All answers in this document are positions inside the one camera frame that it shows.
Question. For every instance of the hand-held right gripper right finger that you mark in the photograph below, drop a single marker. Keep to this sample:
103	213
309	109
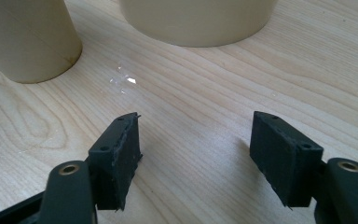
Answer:
279	155

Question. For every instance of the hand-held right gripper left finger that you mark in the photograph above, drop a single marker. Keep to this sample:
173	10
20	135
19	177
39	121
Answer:
118	155

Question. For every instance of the wide beige paper cup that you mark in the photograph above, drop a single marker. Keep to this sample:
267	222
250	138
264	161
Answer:
199	21

